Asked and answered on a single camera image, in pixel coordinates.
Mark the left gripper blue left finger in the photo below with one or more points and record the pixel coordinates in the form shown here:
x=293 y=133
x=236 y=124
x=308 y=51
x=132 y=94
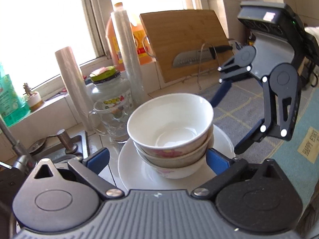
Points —
x=97 y=161

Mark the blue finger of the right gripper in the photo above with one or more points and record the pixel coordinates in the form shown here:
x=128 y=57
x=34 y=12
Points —
x=221 y=93
x=254 y=135

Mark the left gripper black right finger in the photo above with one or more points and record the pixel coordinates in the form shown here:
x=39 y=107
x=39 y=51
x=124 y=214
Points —
x=218 y=162

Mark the white ceramic bowl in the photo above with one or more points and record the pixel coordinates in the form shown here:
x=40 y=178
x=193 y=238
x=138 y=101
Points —
x=171 y=125

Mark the white plate under bowls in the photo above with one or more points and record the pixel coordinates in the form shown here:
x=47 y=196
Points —
x=136 y=174

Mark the right gloved hand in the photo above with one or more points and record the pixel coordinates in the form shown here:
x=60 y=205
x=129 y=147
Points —
x=314 y=31

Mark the middle stacked bowl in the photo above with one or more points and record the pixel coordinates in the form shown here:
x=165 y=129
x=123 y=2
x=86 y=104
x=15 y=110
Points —
x=196 y=153

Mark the grey checked table mat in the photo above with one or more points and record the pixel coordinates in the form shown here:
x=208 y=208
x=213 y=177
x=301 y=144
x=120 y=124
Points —
x=237 y=114

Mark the bottom stacked floral bowl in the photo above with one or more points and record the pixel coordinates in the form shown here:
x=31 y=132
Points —
x=175 y=168

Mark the clear glass mug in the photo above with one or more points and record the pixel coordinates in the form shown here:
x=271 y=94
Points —
x=110 y=117

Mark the teal happy everyday mat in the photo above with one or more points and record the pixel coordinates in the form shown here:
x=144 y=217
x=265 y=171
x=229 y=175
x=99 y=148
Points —
x=298 y=157

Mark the metal sink faucet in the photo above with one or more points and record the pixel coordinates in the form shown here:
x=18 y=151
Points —
x=24 y=162

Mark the bamboo cutting board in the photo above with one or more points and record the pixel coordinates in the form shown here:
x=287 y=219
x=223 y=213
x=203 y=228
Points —
x=176 y=31

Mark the glass jar green lid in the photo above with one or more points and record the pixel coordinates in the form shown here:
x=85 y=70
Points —
x=110 y=88

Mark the small potted plant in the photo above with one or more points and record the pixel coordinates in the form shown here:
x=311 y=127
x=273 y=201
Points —
x=33 y=99

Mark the green detergent bottle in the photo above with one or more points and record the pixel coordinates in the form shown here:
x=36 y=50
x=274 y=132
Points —
x=13 y=107

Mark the plastic wrap roll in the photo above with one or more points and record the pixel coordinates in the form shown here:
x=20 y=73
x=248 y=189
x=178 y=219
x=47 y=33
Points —
x=75 y=85
x=127 y=47

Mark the wire cutting board rack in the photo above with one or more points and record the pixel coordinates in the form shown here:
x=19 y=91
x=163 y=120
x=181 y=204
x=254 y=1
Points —
x=204 y=67

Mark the santoku knife black handle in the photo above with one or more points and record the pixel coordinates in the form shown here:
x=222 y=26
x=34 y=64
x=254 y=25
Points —
x=194 y=57

